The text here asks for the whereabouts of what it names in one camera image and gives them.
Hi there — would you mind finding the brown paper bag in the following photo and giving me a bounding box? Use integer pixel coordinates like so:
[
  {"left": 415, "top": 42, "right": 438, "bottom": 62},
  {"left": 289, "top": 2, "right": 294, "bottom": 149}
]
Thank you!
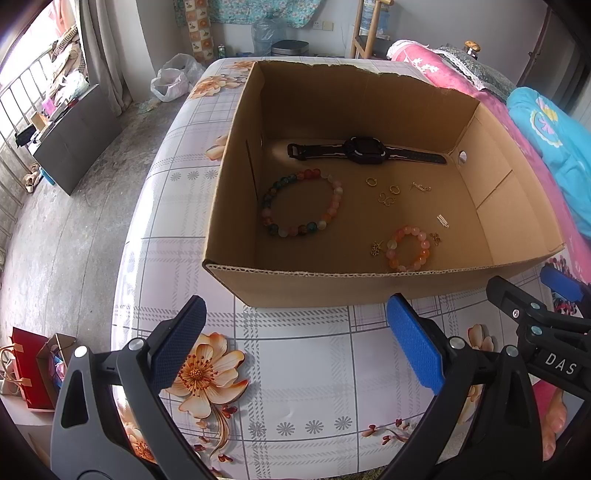
[{"left": 36, "top": 332, "right": 77, "bottom": 393}]

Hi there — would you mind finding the black smartwatch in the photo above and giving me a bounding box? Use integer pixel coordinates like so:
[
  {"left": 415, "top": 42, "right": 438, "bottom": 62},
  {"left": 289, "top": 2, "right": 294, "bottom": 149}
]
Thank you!
[{"left": 286, "top": 135, "right": 448, "bottom": 167}]

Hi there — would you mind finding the person's right hand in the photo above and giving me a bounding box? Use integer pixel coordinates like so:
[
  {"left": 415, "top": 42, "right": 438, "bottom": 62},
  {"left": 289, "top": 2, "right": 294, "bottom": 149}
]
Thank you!
[{"left": 531, "top": 392, "right": 580, "bottom": 462}]

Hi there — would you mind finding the grey curtain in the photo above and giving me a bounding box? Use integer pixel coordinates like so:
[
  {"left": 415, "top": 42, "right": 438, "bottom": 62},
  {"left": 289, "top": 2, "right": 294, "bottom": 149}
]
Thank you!
[{"left": 76, "top": 0, "right": 134, "bottom": 116}]

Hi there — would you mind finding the wooden chair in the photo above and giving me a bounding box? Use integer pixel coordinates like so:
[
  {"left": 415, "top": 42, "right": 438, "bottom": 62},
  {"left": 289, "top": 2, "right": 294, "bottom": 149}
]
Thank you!
[{"left": 351, "top": 0, "right": 393, "bottom": 60}]

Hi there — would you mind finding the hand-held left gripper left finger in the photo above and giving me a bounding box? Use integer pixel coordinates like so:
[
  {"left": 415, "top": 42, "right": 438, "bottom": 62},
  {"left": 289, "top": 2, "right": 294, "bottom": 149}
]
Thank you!
[{"left": 48, "top": 295, "right": 218, "bottom": 480}]

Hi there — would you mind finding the red gift bag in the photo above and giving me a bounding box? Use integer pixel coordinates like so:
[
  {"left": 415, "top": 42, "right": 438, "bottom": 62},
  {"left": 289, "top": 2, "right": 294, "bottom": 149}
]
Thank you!
[{"left": 10, "top": 327, "right": 58, "bottom": 411}]

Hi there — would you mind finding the pink bead bracelet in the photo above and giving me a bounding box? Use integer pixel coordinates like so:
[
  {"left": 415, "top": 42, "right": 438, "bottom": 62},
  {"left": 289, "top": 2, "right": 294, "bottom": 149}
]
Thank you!
[{"left": 385, "top": 224, "right": 432, "bottom": 273}]

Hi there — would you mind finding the checkered patterned cloth strip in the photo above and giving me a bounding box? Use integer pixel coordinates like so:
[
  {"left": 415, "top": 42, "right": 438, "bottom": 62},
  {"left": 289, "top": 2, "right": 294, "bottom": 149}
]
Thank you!
[{"left": 173, "top": 0, "right": 214, "bottom": 61}]

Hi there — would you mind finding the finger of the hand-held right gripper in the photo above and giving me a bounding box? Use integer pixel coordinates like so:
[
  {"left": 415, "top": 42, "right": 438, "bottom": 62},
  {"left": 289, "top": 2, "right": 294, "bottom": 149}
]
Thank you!
[
  {"left": 486, "top": 275, "right": 591, "bottom": 395},
  {"left": 539, "top": 265, "right": 586, "bottom": 305}
]

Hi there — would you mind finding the white paper bag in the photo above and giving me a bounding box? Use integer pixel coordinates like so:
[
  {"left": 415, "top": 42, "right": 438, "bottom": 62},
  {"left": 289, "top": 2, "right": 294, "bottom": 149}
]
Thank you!
[{"left": 0, "top": 346, "right": 21, "bottom": 398}]

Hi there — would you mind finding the multicolour bead bracelet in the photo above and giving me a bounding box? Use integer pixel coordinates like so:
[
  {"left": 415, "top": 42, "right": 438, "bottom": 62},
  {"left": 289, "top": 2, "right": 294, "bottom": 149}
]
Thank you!
[{"left": 261, "top": 168, "right": 346, "bottom": 239}]

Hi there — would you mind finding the blue water bottle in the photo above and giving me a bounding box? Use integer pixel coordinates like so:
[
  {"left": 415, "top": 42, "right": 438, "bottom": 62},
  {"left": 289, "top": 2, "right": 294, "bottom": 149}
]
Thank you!
[{"left": 360, "top": 0, "right": 382, "bottom": 38}]

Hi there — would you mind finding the floral plaid tablecloth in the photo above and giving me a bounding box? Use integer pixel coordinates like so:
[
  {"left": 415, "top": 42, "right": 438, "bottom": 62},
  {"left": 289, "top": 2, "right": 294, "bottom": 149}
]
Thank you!
[{"left": 111, "top": 56, "right": 555, "bottom": 480}]

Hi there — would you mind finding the pile of cloth clutter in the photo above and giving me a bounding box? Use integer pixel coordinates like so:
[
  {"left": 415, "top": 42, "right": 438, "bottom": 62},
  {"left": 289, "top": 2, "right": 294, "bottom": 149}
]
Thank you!
[{"left": 46, "top": 25, "right": 90, "bottom": 112}]

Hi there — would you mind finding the brown cardboard box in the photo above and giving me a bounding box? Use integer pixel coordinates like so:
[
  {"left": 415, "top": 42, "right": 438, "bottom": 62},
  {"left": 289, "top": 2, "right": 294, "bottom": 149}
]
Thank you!
[{"left": 202, "top": 59, "right": 566, "bottom": 309}]

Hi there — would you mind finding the grey lace cloth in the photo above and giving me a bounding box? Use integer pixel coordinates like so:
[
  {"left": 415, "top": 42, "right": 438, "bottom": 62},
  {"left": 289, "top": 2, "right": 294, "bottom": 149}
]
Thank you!
[{"left": 436, "top": 44, "right": 518, "bottom": 93}]

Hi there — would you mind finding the large clear water jug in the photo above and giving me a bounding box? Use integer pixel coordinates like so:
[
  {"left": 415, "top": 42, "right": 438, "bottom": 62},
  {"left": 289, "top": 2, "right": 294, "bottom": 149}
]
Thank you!
[{"left": 252, "top": 13, "right": 289, "bottom": 57}]

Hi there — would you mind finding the pink floral blanket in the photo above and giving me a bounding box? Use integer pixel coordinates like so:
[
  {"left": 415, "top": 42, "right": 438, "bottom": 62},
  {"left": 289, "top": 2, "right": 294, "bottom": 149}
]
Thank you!
[{"left": 387, "top": 39, "right": 591, "bottom": 287}]

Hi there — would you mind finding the turquoise floral wall cloth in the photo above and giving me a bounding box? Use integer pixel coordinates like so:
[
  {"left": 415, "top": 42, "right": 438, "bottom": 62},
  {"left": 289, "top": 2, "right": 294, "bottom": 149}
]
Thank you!
[{"left": 217, "top": 0, "right": 324, "bottom": 28}]

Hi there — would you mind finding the dark cabinet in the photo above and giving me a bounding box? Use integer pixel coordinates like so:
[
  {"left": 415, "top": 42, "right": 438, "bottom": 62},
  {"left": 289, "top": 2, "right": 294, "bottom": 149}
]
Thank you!
[{"left": 32, "top": 83, "right": 122, "bottom": 195}]

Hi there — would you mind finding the turquoise garment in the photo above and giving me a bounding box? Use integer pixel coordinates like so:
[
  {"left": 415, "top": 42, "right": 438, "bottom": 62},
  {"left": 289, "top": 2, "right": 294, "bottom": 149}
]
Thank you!
[{"left": 505, "top": 85, "right": 591, "bottom": 217}]

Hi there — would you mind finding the white plastic bag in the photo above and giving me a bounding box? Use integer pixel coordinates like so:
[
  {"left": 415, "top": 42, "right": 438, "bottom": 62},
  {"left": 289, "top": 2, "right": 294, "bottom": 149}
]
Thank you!
[{"left": 150, "top": 53, "right": 206, "bottom": 103}]

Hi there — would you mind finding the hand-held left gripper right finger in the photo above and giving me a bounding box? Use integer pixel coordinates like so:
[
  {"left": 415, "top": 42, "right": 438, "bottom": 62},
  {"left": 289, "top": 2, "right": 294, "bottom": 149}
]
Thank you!
[{"left": 374, "top": 293, "right": 543, "bottom": 480}]

